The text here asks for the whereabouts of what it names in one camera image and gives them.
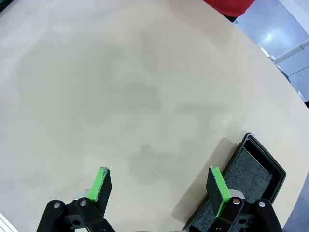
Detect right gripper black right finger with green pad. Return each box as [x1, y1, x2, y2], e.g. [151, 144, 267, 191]
[205, 166, 283, 232]

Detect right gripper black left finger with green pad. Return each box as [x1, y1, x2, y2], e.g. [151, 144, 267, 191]
[36, 166, 115, 232]

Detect black tray with foam insert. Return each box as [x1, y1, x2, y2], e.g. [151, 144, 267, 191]
[181, 132, 287, 232]

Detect white panel edge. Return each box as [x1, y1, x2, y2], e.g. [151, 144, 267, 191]
[0, 212, 19, 232]

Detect white pole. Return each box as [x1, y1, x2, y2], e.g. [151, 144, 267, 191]
[274, 38, 309, 64]

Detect person in red shirt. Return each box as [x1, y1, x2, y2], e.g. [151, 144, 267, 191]
[202, 0, 256, 24]

